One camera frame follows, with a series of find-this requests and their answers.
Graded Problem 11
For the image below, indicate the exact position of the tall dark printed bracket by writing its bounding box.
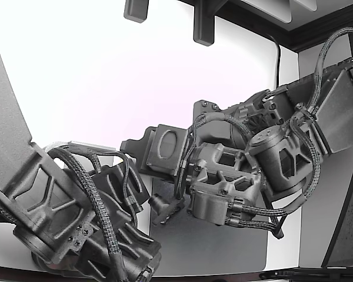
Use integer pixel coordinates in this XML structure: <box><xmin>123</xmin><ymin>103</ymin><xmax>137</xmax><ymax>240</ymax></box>
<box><xmin>192</xmin><ymin>0</ymin><xmax>216</xmax><ymax>47</ymax></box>

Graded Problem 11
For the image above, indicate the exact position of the thin black wall cable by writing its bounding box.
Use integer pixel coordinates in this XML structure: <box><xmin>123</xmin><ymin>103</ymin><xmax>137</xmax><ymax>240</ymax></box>
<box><xmin>266</xmin><ymin>32</ymin><xmax>282</xmax><ymax>90</ymax></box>

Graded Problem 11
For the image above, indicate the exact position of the grey flat mat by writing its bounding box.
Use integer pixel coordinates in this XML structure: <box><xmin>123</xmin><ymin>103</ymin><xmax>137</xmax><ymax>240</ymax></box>
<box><xmin>149</xmin><ymin>176</ymin><xmax>268</xmax><ymax>271</ymax></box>

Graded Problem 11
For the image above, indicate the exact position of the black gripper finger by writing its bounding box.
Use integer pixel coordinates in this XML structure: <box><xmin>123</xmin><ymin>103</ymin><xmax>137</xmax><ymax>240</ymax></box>
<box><xmin>120</xmin><ymin>136</ymin><xmax>148</xmax><ymax>161</ymax></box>

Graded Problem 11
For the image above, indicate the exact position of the dark speckled panel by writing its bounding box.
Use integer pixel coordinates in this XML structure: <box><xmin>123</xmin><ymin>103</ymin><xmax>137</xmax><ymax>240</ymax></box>
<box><xmin>322</xmin><ymin>140</ymin><xmax>353</xmax><ymax>268</ymax></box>

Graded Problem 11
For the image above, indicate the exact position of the black braided cable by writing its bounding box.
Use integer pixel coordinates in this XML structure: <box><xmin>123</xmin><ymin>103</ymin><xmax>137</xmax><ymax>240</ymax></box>
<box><xmin>307</xmin><ymin>26</ymin><xmax>353</xmax><ymax>111</ymax></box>
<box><xmin>45</xmin><ymin>145</ymin><xmax>130</xmax><ymax>282</ymax></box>
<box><xmin>226</xmin><ymin>116</ymin><xmax>323</xmax><ymax>217</ymax></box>
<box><xmin>191</xmin><ymin>113</ymin><xmax>254</xmax><ymax>142</ymax></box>

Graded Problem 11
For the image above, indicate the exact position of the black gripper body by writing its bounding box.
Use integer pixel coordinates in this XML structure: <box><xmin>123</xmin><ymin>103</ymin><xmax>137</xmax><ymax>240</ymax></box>
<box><xmin>139</xmin><ymin>123</ymin><xmax>191</xmax><ymax>180</ymax></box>

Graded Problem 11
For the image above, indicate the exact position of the black frame rail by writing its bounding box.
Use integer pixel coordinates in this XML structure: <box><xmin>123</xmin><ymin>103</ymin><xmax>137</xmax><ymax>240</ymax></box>
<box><xmin>176</xmin><ymin>0</ymin><xmax>353</xmax><ymax>54</ymax></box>

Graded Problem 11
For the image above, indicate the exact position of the small dark printed bracket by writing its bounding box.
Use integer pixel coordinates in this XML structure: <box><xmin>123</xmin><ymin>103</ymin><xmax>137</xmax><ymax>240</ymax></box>
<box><xmin>122</xmin><ymin>0</ymin><xmax>150</xmax><ymax>24</ymax></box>

